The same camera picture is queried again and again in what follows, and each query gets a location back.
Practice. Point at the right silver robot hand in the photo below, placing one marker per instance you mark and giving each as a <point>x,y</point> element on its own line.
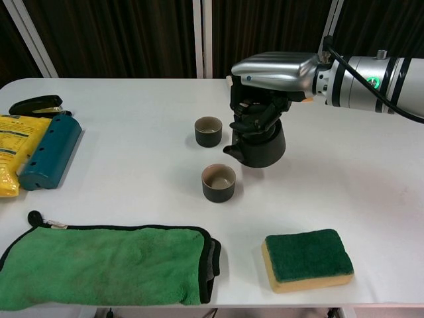
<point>275,71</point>

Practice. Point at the black teapot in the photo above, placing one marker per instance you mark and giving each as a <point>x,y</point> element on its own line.
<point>261,152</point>

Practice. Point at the dark ceramic cup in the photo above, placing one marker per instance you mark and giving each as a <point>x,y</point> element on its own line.
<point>218,193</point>
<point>208,139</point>

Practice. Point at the yellow and white book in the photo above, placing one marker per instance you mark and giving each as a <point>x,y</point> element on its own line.
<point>308,99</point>

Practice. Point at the green and yellow sponge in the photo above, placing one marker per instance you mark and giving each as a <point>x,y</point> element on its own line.
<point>304,255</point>

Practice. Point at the teal cylindrical holder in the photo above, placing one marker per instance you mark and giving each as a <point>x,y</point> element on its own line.
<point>53,152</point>

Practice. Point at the black stapler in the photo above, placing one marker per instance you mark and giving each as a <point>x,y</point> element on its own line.
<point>33,104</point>

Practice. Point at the green microfibre towel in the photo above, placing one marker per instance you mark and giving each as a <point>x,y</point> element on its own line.
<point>99,265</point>

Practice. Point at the yellow snack bag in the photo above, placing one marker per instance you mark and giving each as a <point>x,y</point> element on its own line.
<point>16,145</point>

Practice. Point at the white partition frame post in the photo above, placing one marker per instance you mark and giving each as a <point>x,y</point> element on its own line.
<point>31,43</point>
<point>197,39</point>
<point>331,20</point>

